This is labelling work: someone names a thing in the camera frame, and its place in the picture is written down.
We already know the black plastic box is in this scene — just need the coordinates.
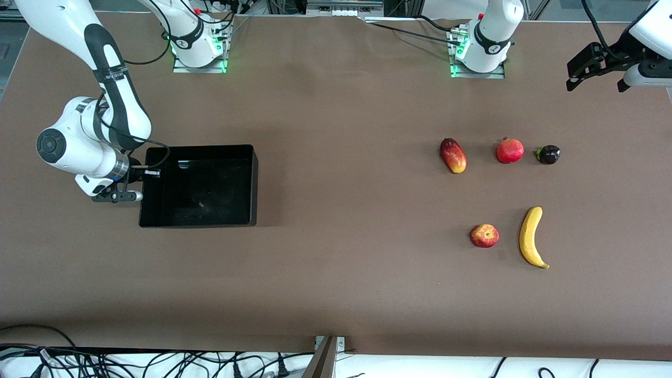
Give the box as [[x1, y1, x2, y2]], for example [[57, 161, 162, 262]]
[[139, 144, 259, 228]]

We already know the yellow banana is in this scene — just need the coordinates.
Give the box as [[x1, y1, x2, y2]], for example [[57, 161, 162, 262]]
[[519, 206, 550, 270]]

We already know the red apple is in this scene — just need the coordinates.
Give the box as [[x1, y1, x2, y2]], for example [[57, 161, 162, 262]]
[[470, 224, 500, 248]]

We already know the dark purple mangosteen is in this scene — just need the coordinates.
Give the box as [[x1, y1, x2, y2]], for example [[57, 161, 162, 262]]
[[534, 145, 561, 165]]

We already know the red pomegranate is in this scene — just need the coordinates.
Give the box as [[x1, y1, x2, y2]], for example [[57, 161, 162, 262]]
[[496, 137, 525, 164]]

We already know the red yellow mango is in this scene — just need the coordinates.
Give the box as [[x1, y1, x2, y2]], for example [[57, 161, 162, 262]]
[[440, 138, 467, 174]]

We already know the grey power strip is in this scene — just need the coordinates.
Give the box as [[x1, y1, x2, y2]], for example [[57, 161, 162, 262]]
[[306, 0, 385, 17]]

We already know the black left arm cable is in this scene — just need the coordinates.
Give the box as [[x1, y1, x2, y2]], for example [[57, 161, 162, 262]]
[[580, 0, 614, 59]]

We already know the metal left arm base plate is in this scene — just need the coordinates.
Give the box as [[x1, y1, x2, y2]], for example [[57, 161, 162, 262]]
[[449, 29, 506, 79]]

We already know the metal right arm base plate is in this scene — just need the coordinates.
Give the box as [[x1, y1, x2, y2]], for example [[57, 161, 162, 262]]
[[172, 24, 228, 74]]

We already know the black cable on table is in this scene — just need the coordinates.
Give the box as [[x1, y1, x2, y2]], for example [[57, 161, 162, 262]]
[[366, 15, 476, 48]]

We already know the black looped floor cable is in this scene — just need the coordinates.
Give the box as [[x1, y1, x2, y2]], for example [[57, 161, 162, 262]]
[[0, 324, 79, 363]]

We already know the metal table bracket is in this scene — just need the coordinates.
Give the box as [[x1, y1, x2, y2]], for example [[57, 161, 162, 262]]
[[302, 335, 347, 378]]

